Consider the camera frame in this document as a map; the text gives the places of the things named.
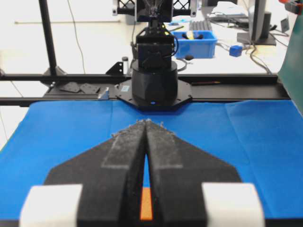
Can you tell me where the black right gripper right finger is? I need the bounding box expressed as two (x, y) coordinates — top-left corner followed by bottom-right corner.
(145, 121), (265, 227)

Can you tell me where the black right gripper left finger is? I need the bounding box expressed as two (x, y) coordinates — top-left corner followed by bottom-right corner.
(19, 121), (146, 227)

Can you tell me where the orange towel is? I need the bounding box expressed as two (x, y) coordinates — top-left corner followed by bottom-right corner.
(140, 187), (153, 221)

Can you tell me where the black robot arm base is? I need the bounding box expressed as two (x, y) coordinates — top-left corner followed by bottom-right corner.
(131, 0), (179, 111)

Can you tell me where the blue table cloth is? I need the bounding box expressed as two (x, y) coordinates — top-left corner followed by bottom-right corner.
(0, 100), (303, 220)

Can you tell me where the black mounting plate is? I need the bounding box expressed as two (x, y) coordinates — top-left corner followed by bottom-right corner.
(114, 79), (193, 111)

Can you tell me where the small blue box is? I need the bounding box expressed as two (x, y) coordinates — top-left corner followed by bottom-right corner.
(229, 45), (243, 57)

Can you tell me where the blue plastic bin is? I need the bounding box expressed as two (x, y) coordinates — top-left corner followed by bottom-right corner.
(172, 30), (217, 59)

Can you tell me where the dark green board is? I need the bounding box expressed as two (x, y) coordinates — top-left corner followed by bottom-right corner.
(278, 15), (303, 113)

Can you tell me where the black monitor stand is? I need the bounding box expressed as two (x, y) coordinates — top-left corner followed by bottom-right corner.
(237, 0), (276, 45)

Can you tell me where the silver corner bracket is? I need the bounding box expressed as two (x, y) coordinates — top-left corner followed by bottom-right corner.
(98, 87), (109, 100)

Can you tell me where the black aluminium frame rail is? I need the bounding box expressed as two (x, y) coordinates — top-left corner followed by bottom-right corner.
(0, 74), (290, 107)

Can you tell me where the black vertical frame post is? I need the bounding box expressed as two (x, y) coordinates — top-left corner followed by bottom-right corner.
(39, 0), (57, 76)

